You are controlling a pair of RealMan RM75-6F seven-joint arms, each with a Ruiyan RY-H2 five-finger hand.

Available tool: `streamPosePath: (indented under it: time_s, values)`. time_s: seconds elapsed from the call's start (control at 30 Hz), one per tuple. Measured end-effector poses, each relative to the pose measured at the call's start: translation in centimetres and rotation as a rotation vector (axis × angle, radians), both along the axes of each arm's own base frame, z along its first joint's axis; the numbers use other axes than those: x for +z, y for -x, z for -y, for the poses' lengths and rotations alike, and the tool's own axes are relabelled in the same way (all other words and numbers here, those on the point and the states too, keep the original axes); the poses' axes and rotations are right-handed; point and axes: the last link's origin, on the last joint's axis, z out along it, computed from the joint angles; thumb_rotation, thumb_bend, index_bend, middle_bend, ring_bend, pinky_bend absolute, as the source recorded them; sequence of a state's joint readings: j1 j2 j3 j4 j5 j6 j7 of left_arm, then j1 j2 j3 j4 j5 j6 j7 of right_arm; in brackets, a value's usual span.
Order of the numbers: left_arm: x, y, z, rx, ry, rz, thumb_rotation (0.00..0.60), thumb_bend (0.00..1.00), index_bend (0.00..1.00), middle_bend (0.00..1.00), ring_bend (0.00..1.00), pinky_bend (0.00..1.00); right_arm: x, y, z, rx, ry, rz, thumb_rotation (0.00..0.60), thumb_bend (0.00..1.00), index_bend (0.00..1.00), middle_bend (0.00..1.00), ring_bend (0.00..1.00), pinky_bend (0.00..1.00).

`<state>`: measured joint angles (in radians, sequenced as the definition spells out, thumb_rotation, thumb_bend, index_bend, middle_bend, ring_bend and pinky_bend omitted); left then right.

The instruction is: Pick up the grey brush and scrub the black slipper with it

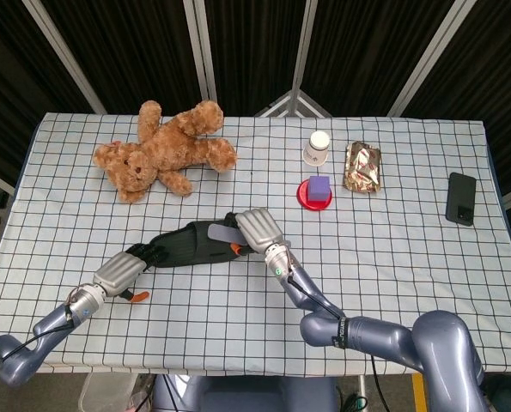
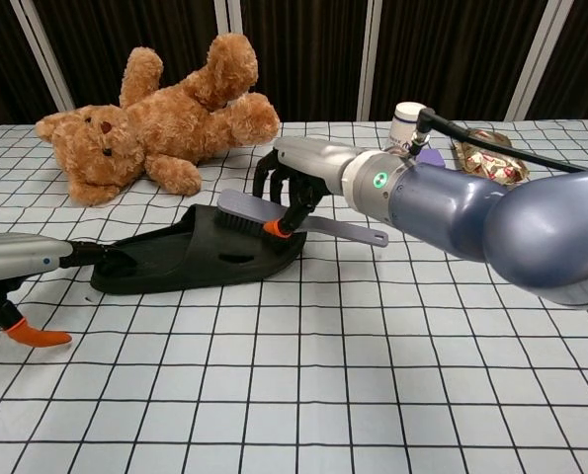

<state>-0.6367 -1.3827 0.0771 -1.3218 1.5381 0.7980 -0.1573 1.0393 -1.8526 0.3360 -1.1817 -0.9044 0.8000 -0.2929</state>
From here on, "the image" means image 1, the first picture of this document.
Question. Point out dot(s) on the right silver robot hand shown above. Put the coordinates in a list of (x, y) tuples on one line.
[(257, 229)]

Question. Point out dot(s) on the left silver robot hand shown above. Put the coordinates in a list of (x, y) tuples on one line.
[(119, 274)]

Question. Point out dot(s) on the black rubber slipper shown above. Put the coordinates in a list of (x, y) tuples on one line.
[(190, 249)]

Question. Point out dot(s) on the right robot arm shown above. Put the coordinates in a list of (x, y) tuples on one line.
[(366, 326)]

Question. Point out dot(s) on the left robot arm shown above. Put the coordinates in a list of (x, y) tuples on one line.
[(40, 328)]

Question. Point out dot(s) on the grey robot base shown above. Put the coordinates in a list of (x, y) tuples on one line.
[(246, 394)]

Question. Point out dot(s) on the red round lid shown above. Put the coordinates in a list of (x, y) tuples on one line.
[(302, 195)]

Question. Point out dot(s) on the purple foam cube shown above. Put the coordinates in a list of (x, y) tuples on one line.
[(318, 189)]

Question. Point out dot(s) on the checkered white tablecloth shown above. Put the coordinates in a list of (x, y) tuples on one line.
[(255, 309)]

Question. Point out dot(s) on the white paper cup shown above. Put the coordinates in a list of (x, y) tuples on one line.
[(317, 152)]

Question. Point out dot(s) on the clear plastic container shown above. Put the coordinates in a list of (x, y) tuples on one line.
[(107, 392)]

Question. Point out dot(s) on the brown teddy bear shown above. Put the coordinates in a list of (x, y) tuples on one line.
[(165, 152)]

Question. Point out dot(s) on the gold foil snack packet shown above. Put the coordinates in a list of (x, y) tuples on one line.
[(362, 168)]

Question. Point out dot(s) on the folding screen partition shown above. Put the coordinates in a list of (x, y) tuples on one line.
[(255, 51)]

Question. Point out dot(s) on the black smartphone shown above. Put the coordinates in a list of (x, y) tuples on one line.
[(461, 199)]

